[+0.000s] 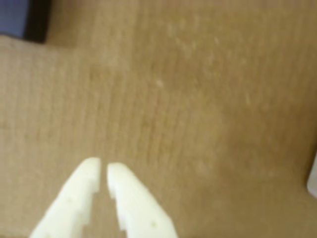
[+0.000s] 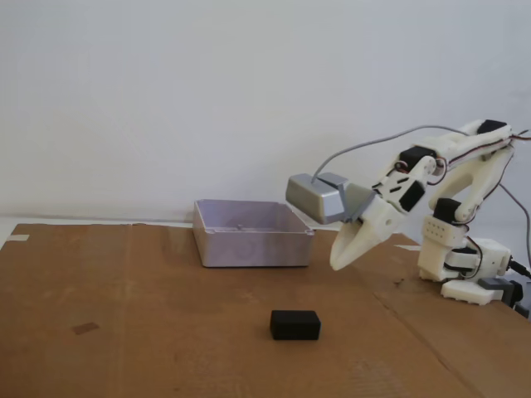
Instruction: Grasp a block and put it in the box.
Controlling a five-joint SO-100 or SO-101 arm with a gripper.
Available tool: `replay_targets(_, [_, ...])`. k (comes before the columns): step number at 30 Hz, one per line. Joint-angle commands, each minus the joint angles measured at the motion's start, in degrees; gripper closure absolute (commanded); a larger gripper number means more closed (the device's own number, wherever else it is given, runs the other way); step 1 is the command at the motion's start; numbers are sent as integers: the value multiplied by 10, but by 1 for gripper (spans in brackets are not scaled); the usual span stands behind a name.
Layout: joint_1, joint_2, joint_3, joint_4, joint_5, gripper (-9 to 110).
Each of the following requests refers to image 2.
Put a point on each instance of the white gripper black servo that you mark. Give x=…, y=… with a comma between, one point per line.
x=375, y=225

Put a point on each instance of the black rectangular block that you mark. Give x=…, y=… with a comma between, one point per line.
x=295, y=325

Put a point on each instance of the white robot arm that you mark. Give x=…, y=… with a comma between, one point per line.
x=464, y=182

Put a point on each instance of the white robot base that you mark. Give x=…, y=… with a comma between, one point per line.
x=493, y=253

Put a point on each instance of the white plastic junction box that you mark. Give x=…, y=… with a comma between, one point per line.
x=253, y=248

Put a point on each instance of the grey clamp pad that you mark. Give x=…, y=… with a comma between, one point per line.
x=493, y=284

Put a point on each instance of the black table clamp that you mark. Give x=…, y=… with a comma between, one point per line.
x=518, y=294

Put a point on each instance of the brown cardboard sheet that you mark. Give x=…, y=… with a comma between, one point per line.
x=166, y=331

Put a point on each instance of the white tape piece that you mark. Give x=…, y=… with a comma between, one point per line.
x=18, y=238

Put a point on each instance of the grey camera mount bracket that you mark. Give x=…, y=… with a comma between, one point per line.
x=357, y=199

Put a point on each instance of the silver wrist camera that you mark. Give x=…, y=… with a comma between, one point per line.
x=311, y=199

